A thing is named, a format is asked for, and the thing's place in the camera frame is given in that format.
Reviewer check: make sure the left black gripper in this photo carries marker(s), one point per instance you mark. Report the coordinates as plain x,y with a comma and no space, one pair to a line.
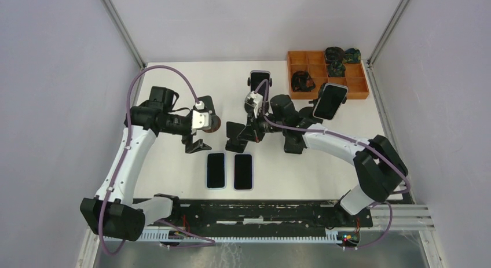
192,147

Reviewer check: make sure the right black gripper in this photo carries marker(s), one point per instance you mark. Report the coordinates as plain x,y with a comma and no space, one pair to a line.
252,132

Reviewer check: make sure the blue case phone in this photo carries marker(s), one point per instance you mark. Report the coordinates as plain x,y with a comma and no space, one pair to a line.
216,176

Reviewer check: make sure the lilac case phone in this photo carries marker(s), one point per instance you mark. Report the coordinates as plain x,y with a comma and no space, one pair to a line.
243,172

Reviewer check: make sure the brown base phone stand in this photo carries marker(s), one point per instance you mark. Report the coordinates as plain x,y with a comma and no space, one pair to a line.
205,104

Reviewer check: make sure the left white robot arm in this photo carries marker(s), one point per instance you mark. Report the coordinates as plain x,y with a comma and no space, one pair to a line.
112,211

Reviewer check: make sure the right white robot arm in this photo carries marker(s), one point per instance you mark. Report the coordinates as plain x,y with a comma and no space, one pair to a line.
379,168

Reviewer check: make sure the right phone stand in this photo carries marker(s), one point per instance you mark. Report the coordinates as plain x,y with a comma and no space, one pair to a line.
307,112

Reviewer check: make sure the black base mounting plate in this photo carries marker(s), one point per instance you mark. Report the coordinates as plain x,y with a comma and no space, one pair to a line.
265,218

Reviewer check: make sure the black rolled item in tray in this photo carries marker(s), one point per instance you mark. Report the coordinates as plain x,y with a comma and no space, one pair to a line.
301,81

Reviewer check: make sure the orange compartment tray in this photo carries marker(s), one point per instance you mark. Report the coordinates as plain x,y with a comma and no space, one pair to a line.
314,63

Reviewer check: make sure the green rolled item middle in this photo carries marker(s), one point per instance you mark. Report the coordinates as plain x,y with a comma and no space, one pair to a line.
336,69

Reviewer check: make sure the dark rolled item top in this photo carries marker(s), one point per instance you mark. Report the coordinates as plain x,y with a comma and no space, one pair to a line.
333,54

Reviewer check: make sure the green rolled item corner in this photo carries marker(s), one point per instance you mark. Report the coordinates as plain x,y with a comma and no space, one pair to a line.
352,56

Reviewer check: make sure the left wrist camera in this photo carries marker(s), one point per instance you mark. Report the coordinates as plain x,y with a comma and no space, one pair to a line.
201,120

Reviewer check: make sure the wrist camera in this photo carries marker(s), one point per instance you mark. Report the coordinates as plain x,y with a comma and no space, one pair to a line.
201,120
253,103

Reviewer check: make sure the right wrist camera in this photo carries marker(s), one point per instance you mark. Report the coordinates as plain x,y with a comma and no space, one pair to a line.
253,103

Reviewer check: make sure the white cable duct rail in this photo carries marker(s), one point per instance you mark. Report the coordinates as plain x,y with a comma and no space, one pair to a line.
169,236

